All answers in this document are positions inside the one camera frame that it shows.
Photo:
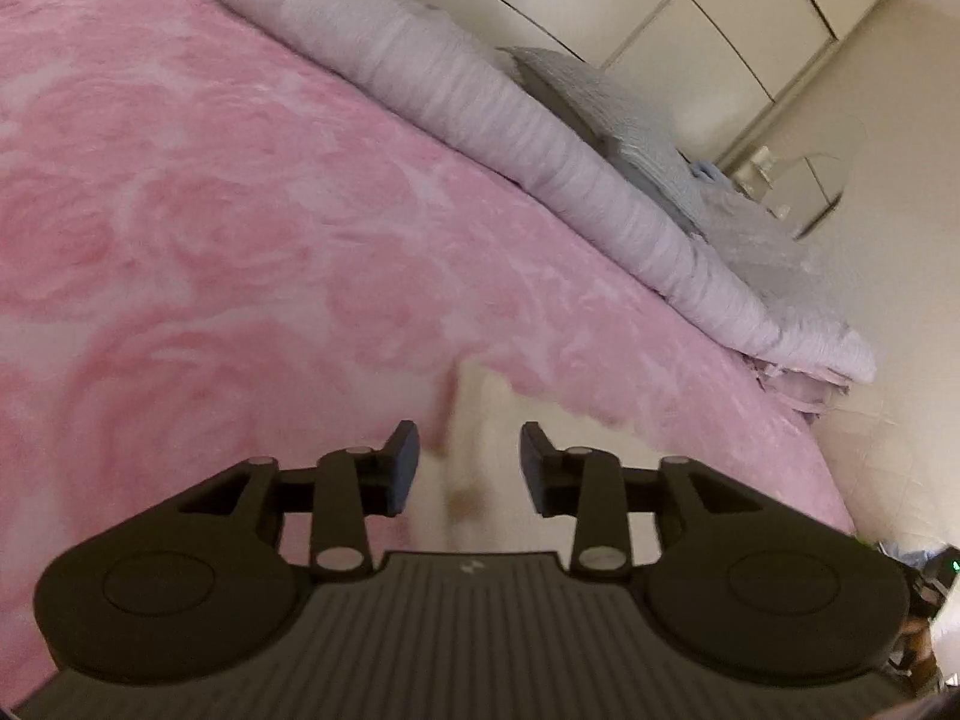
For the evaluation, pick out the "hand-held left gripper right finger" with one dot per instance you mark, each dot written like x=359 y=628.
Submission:
x=535 y=469

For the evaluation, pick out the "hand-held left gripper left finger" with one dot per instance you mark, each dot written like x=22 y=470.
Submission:
x=403 y=465

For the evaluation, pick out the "cream sweater with blue stripe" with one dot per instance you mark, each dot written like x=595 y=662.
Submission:
x=480 y=420

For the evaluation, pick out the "pink floral blanket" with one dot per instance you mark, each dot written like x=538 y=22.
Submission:
x=225 y=240

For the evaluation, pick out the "pale wrinkled pillow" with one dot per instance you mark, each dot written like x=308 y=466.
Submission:
x=757 y=255

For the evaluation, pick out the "small blue cloth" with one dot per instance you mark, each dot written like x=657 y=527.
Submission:
x=703 y=169

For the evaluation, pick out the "grey pillow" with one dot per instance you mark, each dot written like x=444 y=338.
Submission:
x=600 y=105

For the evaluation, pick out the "small white bottle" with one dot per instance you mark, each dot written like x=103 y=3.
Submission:
x=762 y=159

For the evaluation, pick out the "lilac ribbed quilt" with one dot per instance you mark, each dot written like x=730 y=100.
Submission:
x=465 y=75

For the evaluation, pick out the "white arched bedside cabinet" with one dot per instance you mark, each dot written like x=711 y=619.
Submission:
x=814 y=187

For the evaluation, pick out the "white wardrobe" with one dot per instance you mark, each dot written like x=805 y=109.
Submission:
x=675 y=7

